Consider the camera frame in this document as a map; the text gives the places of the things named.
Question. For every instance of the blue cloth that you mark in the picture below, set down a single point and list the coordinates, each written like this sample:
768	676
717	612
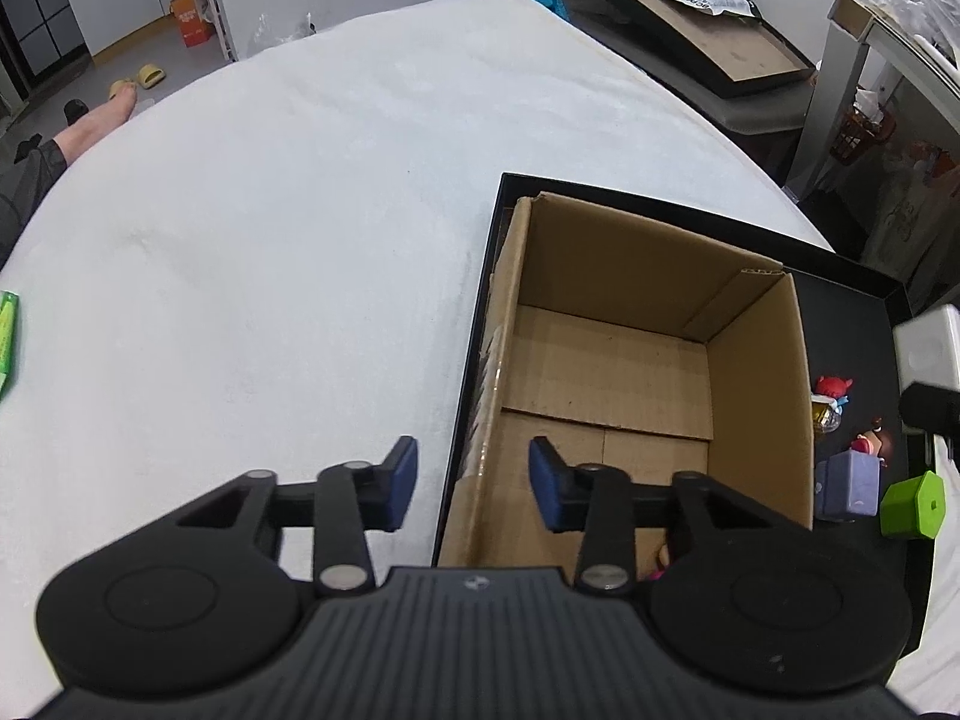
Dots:
555	4

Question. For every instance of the red basket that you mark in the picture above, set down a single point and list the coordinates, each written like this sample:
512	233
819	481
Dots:
859	131

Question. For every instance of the black tray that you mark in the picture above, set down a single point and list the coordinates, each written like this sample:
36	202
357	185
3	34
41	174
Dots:
847	300

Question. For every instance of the beer mug toy figure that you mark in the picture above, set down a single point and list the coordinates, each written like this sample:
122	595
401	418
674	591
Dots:
829	401

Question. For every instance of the grey glass-top table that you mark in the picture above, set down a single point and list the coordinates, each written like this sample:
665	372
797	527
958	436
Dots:
836	67

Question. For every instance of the person's leg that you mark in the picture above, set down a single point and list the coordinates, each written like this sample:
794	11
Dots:
82	131

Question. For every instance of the orange cardboard box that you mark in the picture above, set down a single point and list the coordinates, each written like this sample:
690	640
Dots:
187	15

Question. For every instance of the grey bench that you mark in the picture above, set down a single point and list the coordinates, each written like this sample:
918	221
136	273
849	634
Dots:
742	109

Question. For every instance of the brown cardboard box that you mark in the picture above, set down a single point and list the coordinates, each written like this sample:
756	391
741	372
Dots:
607	360

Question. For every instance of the black slipper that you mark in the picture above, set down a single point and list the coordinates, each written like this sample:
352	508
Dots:
28	147
75	111

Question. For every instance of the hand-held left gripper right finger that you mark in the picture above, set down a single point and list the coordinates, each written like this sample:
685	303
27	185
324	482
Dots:
544	486

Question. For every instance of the black grid cabinet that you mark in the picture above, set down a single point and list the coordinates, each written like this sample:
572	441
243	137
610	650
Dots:
34	15

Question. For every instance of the green packet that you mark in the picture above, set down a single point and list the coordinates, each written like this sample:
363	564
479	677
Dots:
6	341

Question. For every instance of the small doll figure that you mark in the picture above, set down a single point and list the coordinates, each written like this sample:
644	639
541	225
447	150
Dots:
871	444

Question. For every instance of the purple cube box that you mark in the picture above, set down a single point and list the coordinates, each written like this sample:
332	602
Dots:
847	486

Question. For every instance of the green hexagonal box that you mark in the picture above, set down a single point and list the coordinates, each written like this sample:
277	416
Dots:
911	506

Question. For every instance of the yellow slipper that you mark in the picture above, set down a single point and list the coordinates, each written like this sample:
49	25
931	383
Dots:
121	89
151	76

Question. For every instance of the black picture frame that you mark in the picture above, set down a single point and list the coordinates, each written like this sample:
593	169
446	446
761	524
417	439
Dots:
712	37

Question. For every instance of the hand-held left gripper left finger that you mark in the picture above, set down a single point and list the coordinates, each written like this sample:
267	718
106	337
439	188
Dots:
401	481

